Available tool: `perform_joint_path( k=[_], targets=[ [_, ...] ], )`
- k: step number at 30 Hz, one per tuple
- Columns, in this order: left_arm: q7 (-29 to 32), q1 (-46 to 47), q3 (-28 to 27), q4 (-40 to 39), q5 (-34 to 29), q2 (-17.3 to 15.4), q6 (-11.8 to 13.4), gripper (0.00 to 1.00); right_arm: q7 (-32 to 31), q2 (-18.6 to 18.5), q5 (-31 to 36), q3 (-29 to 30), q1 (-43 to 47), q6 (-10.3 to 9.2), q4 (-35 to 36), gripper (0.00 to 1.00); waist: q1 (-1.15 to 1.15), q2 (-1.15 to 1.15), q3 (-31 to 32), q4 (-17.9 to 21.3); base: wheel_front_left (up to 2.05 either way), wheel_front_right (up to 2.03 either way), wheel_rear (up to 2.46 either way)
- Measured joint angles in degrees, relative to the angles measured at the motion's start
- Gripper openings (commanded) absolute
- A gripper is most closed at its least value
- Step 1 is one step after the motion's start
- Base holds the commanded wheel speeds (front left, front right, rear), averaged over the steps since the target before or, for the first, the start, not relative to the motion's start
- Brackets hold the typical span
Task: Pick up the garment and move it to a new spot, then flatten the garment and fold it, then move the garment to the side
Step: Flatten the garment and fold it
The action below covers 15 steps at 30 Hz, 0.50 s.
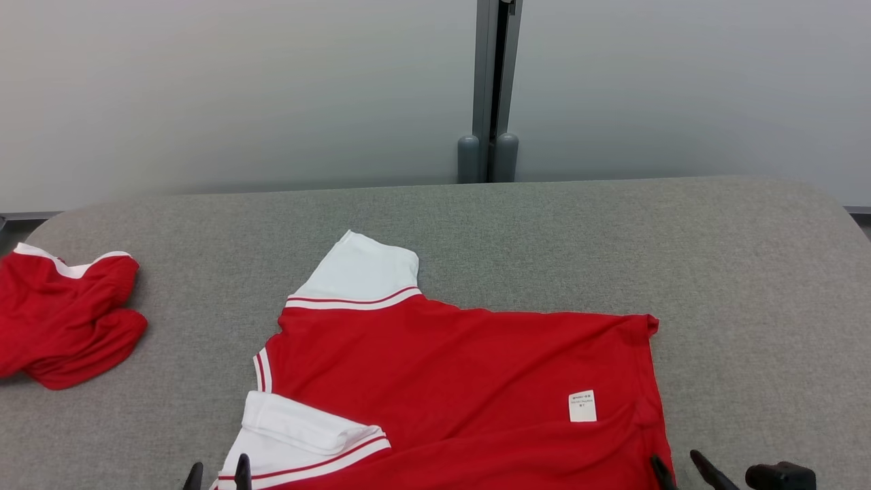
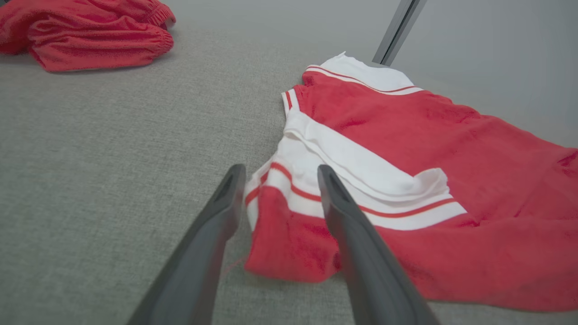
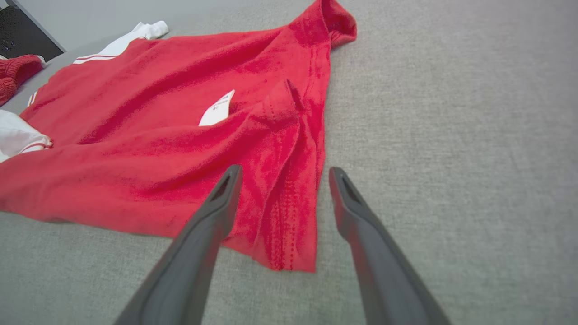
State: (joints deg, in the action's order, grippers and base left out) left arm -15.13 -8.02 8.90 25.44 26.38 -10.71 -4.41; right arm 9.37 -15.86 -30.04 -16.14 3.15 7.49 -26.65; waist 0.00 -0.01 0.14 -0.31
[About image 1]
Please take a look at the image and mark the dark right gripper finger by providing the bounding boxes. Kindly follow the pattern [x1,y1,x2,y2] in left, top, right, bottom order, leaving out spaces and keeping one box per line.
[689,449,739,490]
[650,455,680,490]

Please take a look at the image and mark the red shorts with white trim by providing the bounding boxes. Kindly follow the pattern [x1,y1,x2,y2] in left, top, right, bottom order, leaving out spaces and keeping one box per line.
[0,243,148,391]

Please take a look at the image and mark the red jersey with white sleeves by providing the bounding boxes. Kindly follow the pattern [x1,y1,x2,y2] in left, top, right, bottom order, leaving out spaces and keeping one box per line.
[211,230,678,490]

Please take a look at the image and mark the grey partition post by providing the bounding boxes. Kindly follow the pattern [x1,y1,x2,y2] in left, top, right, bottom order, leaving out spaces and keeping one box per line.
[457,0,523,183]

